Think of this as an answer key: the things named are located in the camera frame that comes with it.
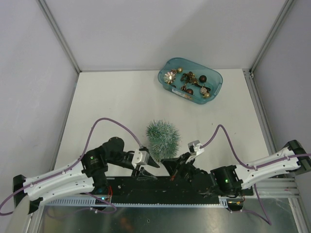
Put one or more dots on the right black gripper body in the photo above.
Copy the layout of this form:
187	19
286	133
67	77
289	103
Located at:
186	171

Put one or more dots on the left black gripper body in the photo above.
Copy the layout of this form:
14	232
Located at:
122	160

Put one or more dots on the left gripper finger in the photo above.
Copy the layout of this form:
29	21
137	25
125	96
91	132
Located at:
148	160
139	173

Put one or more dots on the small frosted christmas tree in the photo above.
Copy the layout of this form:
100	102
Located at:
164	139

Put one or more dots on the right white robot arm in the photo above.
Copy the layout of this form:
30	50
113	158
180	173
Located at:
290	158

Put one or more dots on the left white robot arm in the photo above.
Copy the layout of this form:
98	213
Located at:
85	175

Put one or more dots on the brown bauble near label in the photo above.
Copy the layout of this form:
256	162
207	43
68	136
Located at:
189	91

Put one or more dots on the gold glitter bauble right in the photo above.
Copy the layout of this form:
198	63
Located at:
206	95

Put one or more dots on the teal plastic bin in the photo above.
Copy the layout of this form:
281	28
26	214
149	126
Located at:
213	84

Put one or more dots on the dark brown bauble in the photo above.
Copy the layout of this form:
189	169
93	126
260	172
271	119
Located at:
202	78

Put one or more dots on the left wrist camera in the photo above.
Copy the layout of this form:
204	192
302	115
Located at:
140	157

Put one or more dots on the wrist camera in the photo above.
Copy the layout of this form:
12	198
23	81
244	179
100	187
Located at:
140	157
195	150

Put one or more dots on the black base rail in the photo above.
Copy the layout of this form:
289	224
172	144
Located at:
164	190

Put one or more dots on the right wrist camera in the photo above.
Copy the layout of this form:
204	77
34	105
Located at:
195	150

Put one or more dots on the grey cable duct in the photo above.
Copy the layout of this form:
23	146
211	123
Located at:
87	201

